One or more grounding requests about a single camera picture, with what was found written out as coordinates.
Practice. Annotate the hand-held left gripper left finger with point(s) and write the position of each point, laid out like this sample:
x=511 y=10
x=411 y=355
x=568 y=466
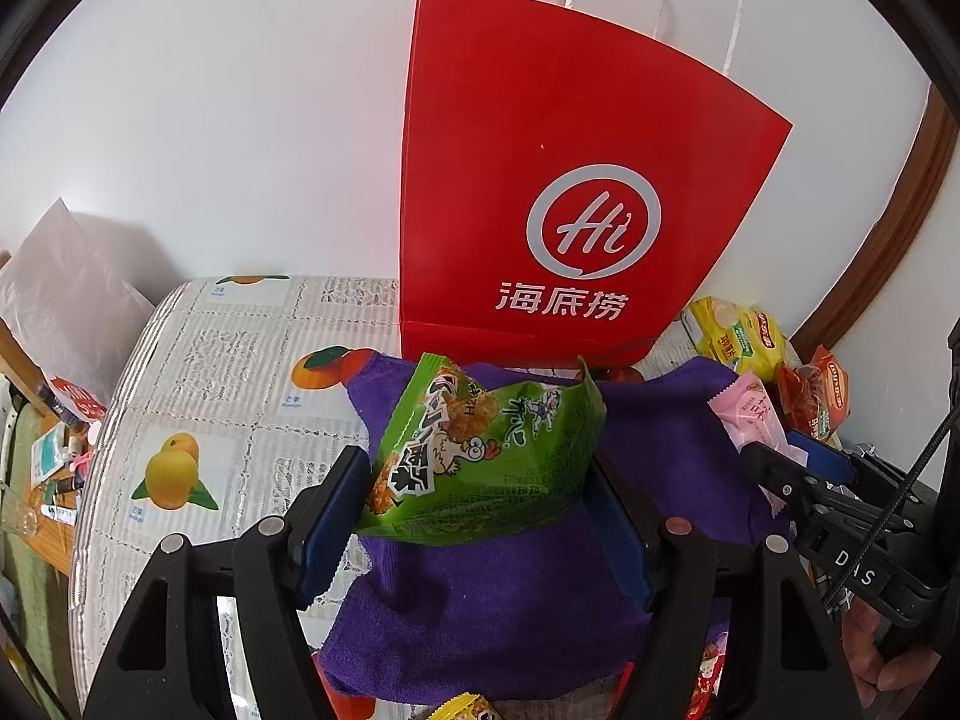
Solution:
x=330 y=529

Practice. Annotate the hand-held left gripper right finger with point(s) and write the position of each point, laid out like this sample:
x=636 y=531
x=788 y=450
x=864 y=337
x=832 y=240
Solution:
x=624 y=536

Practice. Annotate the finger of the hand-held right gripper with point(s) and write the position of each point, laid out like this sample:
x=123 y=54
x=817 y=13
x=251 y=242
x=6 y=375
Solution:
x=821 y=457
x=772 y=472

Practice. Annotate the green snack packet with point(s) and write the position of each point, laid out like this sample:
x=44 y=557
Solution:
x=487 y=457

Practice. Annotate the yellow snack packet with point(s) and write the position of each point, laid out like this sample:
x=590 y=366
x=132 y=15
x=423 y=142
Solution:
x=457 y=709

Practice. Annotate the person's right hand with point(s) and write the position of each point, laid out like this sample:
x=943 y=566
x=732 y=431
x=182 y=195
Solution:
x=870 y=645

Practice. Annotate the red orange snack packet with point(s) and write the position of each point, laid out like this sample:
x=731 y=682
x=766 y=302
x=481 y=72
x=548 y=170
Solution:
x=821 y=397

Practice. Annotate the yellow chip packet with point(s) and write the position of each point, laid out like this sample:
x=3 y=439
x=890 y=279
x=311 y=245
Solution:
x=739 y=337

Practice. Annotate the purple towel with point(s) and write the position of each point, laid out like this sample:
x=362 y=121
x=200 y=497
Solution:
x=487 y=600

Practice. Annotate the red white strawberry packet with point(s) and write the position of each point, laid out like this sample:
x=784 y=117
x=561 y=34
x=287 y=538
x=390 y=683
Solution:
x=709 y=682

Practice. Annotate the fruit-printed tablecloth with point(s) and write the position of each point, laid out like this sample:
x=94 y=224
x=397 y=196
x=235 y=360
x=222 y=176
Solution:
x=225 y=360

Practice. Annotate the red label box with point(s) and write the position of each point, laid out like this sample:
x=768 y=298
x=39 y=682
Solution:
x=75 y=397

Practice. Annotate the small teal box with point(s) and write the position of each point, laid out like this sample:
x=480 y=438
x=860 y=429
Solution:
x=47 y=454

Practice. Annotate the green cloth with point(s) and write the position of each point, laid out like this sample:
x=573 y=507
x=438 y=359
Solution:
x=30 y=615

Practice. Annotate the white plastic bag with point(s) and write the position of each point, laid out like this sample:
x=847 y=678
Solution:
x=67 y=292

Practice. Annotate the red paper bag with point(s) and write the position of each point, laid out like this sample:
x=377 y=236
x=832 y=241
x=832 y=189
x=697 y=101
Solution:
x=562 y=127

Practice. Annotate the brown wooden door frame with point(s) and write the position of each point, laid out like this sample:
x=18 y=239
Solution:
x=892 y=240

